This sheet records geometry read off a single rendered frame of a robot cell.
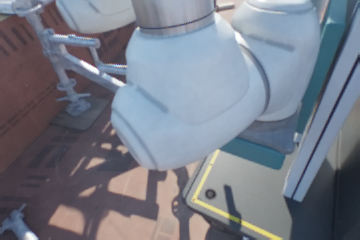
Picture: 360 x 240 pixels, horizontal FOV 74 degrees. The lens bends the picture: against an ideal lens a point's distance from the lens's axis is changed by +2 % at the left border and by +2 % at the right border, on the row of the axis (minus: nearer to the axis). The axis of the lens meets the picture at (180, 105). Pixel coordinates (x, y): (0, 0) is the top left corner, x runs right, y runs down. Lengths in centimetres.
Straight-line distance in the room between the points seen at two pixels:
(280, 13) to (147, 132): 26
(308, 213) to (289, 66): 63
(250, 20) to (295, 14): 6
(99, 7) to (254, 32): 30
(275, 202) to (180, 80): 73
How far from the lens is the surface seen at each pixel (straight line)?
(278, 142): 53
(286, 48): 41
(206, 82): 28
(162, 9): 28
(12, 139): 174
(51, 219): 143
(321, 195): 100
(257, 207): 91
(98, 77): 153
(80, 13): 53
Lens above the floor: 113
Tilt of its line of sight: 42 degrees down
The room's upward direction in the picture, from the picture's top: 6 degrees counter-clockwise
